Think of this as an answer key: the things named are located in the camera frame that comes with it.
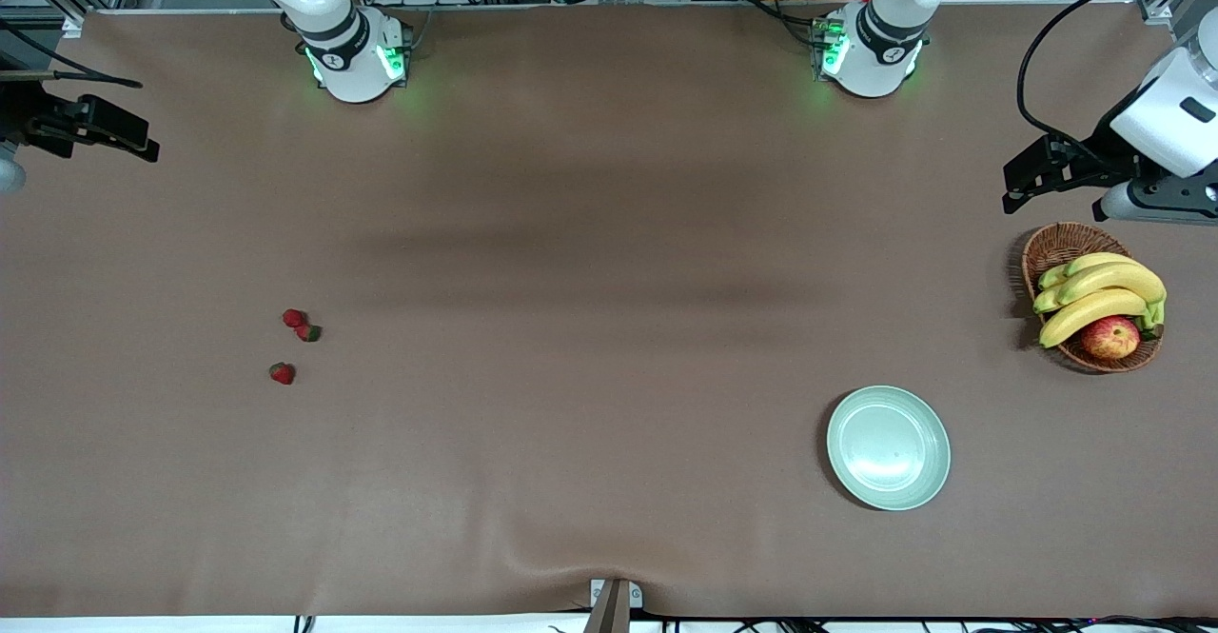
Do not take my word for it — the pale green round plate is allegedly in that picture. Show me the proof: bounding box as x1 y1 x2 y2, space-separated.
826 385 952 512

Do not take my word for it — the brown wicker basket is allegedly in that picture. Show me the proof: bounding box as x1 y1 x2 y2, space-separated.
1021 222 1164 374

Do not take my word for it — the yellow banana bunch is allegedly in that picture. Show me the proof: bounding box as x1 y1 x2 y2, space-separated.
1032 251 1168 350

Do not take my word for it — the red apple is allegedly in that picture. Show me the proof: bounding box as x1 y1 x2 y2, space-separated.
1080 315 1142 361

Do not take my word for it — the brown table mat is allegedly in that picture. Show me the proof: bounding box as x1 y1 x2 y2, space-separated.
0 0 1218 620

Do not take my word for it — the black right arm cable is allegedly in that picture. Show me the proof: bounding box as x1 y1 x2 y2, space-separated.
0 19 146 89

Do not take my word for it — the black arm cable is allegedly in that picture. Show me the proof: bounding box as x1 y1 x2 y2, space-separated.
0 19 146 89
1016 0 1202 153

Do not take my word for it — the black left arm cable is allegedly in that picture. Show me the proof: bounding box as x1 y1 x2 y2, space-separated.
1016 0 1202 153

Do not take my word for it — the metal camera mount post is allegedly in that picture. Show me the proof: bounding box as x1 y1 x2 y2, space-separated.
582 578 644 633

